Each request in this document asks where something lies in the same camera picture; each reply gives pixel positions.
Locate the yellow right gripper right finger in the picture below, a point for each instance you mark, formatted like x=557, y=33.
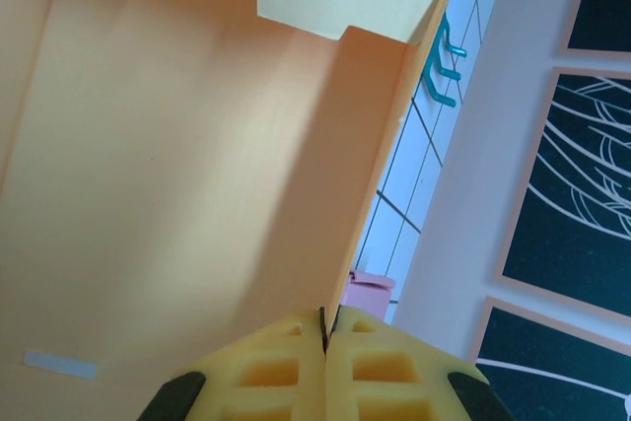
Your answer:
x=389, y=371

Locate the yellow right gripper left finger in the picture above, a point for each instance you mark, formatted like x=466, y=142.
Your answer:
x=266, y=376

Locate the pink paper box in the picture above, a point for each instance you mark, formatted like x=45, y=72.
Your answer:
x=367, y=295

